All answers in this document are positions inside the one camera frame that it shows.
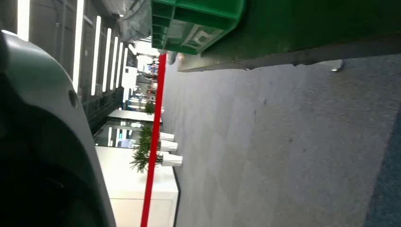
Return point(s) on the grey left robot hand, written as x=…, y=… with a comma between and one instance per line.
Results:
x=37, y=125

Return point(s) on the long white light strip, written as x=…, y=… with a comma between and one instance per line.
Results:
x=106, y=59
x=77, y=47
x=113, y=62
x=23, y=15
x=95, y=56

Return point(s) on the white counter block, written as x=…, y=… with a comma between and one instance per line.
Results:
x=131, y=188

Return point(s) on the red vertical pole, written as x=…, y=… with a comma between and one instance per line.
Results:
x=155, y=131

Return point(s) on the potted plant white pot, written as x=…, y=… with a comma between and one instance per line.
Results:
x=169, y=145
x=172, y=159
x=166, y=136

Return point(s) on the grey plastic sheet cover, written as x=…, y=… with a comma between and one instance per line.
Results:
x=134, y=18

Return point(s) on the green plastic crate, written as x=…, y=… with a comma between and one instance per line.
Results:
x=200, y=18

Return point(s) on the dark green table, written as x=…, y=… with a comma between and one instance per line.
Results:
x=313, y=25

